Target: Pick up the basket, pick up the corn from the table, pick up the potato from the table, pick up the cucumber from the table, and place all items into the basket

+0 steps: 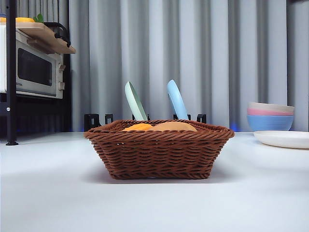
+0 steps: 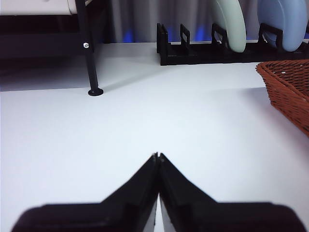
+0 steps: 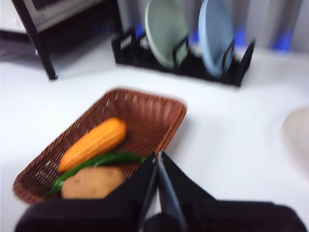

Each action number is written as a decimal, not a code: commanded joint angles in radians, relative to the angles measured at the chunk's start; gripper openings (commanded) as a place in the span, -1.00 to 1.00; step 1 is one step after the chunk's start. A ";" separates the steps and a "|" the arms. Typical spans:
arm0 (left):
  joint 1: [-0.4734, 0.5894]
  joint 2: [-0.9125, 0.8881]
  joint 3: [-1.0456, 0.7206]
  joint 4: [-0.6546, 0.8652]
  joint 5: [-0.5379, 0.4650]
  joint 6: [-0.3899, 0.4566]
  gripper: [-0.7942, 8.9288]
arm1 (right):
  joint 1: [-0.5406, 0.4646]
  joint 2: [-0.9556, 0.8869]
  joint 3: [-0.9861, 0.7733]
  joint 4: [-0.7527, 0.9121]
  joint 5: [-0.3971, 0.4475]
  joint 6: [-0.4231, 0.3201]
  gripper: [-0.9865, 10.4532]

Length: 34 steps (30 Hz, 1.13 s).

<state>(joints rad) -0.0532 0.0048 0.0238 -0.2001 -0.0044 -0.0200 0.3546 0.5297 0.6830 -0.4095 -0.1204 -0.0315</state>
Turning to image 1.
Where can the orange corn cob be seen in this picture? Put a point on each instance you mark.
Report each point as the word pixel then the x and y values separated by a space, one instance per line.
pixel 137 127

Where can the tan potato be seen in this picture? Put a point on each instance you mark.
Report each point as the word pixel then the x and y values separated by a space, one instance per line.
pixel 173 126

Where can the brown wicker basket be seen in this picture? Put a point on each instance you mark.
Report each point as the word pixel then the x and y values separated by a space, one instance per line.
pixel 159 154

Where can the pale green plate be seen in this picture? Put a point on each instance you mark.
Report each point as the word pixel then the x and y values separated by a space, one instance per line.
pixel 134 101

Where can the pale blue plate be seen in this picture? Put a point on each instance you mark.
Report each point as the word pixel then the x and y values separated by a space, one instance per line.
pixel 177 101

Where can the black dish rack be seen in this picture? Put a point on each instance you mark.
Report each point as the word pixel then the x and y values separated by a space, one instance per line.
pixel 91 120

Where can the grey curtain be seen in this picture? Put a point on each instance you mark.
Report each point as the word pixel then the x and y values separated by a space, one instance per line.
pixel 217 60

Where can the pink bowl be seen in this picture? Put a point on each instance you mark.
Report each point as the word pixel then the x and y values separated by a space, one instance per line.
pixel 270 112

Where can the blue bowl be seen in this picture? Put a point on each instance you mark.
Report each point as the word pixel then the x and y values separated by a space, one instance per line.
pixel 270 122

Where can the beige bowl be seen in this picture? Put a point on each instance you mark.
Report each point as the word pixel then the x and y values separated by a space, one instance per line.
pixel 270 106

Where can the cream toaster oven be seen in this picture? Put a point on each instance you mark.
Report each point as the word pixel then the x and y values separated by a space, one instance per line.
pixel 36 70

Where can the white plate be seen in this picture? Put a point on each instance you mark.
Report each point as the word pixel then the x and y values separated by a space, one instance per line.
pixel 282 139

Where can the wooden cutting board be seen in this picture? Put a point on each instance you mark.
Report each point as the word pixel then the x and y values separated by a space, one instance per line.
pixel 46 36

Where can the green leaf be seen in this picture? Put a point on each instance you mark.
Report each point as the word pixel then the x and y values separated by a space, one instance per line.
pixel 39 18

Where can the white appliance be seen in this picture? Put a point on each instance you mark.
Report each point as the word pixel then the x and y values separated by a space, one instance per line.
pixel 3 60

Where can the yellow fruit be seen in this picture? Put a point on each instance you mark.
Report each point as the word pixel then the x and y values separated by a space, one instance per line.
pixel 24 20

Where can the black shelf frame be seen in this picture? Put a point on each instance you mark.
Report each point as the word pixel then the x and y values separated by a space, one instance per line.
pixel 10 72

